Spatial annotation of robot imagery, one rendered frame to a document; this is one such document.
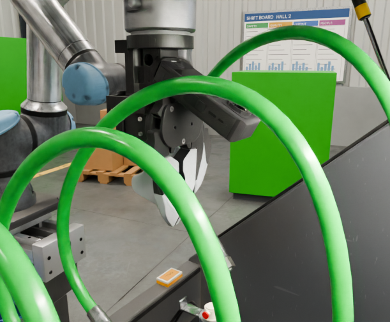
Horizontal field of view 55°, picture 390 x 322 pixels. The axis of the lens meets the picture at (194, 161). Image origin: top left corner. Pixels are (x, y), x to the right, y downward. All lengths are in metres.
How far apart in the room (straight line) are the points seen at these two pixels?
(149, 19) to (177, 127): 0.11
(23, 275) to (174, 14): 0.28
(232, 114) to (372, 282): 0.46
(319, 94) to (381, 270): 3.02
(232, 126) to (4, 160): 0.72
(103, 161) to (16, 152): 3.61
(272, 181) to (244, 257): 3.05
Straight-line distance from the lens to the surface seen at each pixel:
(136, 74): 0.43
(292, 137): 0.26
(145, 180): 0.43
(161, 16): 0.39
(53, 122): 1.05
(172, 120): 0.39
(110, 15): 8.60
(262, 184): 3.86
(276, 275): 0.79
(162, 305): 0.80
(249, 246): 0.79
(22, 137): 1.01
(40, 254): 0.93
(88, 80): 0.68
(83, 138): 0.26
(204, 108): 0.36
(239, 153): 3.81
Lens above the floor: 1.39
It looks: 15 degrees down
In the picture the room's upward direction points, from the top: straight up
